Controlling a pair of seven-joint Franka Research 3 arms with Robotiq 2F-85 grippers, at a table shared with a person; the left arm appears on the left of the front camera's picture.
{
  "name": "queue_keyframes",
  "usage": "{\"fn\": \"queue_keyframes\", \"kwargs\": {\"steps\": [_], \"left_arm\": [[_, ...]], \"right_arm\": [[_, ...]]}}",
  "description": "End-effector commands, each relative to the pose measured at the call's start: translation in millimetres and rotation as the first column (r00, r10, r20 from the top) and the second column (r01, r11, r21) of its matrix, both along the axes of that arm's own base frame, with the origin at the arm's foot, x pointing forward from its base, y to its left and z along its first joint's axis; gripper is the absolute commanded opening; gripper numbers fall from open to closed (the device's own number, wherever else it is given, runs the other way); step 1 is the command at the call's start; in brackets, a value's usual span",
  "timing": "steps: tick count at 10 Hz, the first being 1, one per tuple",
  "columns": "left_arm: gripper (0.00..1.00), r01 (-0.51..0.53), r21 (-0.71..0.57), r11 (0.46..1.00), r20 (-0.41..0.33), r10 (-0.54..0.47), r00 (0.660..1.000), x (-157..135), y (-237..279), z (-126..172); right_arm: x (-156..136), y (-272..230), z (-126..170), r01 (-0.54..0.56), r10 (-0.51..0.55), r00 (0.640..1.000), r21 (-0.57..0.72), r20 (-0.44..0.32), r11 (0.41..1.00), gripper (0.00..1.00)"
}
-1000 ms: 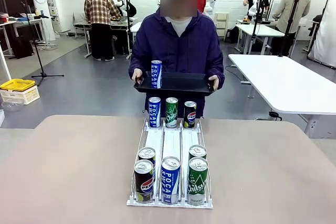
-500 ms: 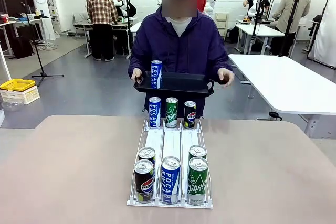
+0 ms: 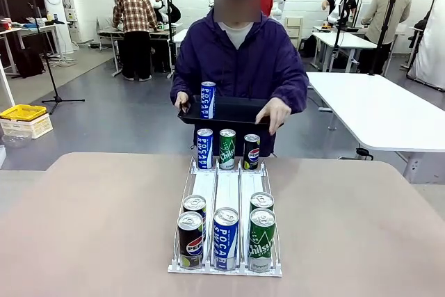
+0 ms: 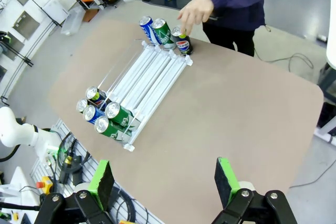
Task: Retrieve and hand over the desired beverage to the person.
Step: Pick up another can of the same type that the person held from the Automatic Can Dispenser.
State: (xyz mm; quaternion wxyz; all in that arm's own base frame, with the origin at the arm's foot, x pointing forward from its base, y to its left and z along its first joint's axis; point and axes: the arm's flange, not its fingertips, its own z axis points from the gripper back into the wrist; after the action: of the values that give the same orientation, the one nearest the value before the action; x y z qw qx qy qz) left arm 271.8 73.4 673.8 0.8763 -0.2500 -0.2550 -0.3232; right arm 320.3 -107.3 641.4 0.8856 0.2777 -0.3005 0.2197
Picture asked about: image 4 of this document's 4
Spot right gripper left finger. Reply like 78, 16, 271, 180
34, 159, 116, 224

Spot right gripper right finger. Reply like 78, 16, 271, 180
211, 157, 299, 224

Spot person in purple jacket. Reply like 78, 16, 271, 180
202, 0, 272, 57

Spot person's left hand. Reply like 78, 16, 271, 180
177, 0, 215, 37

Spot black device yellow label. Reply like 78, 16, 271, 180
59, 152, 83, 183

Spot yellow emergency stop button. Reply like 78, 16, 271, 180
36, 176, 55, 192

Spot green Chilsung cider can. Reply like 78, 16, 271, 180
151, 18, 176, 49
104, 101, 135, 126
94, 115, 129, 141

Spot black Pepsi can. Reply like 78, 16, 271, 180
170, 26, 194, 56
76, 98, 89, 114
86, 86, 108, 107

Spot white can dispenser rack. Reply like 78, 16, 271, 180
97, 39, 194, 152

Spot clear plastic storage bin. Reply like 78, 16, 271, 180
60, 6, 86, 36

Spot brown cardboard box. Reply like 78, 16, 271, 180
82, 8, 100, 23

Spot black coiled cables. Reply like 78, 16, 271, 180
109, 186, 138, 224

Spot black floor cable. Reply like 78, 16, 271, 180
288, 153, 336, 189
253, 47, 314, 72

